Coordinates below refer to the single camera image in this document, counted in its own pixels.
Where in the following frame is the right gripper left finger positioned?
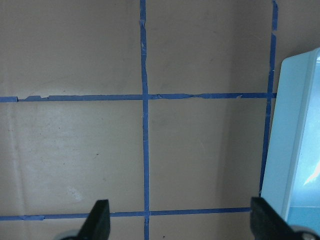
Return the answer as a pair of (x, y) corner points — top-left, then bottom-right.
(57, 199), (111, 240)

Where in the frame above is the light blue plastic bin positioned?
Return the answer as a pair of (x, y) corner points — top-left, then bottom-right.
(261, 48), (320, 232)

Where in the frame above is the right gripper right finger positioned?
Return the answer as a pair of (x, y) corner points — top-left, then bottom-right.
(250, 197), (320, 240)

